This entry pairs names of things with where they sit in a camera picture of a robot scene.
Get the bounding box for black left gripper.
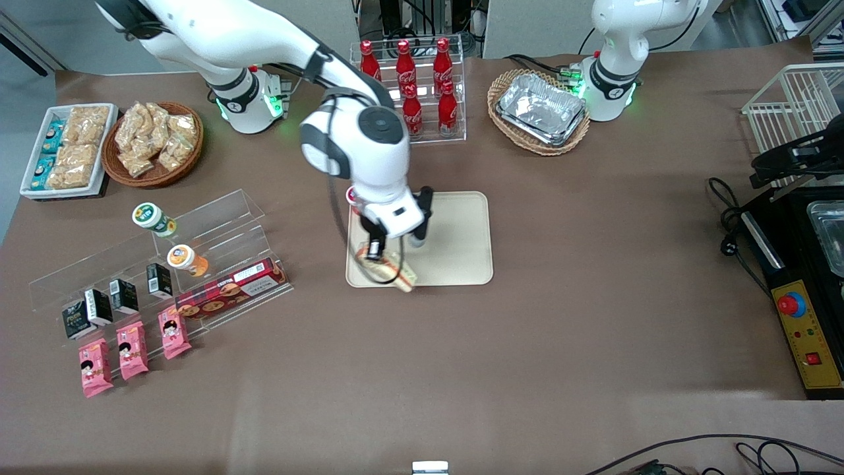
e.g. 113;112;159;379
750;129;844;189

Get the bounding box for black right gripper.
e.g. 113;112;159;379
359;218;391;265

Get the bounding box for triangle sandwich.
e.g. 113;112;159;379
356;241;417;293

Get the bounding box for beige plastic tray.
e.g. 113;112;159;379
346;191;494;289

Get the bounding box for metal tray in machine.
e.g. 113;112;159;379
806;200;844;278

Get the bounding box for aluminium foil tray stack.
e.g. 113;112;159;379
495;73;588;147

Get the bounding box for white rectangular snack tray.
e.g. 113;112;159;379
20;104;119;199

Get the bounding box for black sealing machine yellow panel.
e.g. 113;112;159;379
738;185;844;401

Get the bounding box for red cola bottle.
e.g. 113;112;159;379
433;38;454;93
359;40;383;83
396;40;417;96
402;84;424;138
438;80;459;137

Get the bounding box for red cookie box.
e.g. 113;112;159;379
175;257;289;321

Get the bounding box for clear acrylic tiered stand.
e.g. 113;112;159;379
28;189;294;380

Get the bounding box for clear acrylic bottle rack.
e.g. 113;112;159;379
349;41;467;144

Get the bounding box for light wicker basket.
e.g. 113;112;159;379
487;69;591;157

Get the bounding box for orange lid cup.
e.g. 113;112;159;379
167;244;210;278

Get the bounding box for brown wicker basket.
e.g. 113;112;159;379
102;101;204;189

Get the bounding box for pink snack pack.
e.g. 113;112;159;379
78;338;114;398
117;321;150;381
158;307;193;360

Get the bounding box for small black carton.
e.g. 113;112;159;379
146;263;173;300
109;278;139;315
84;288;114;327
62;300;90;340

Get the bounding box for clear bag beige snacks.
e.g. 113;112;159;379
115;102;151;154
168;115;198;143
146;104;177;154
157;135;193;174
121;148;158;179

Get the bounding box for green lid cup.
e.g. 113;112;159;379
132;202;177;238

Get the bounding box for black background equipment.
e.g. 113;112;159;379
356;0;485;57

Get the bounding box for beige rice cracker pack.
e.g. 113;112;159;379
63;106;111;147
47;144;100;190

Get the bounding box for teal snack pack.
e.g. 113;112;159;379
31;155;57;192
42;119;65;156

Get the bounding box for black power cable with plug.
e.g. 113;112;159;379
707;177;772;298

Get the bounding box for white wire rack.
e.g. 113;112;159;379
741;63;844;195

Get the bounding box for aluminium frame structure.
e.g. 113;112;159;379
758;0;844;63

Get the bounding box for black cable at arm base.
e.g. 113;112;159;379
504;54;581;77

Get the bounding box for long black cable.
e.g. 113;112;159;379
584;433;844;475

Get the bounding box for looped black cable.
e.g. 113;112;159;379
735;441;844;475

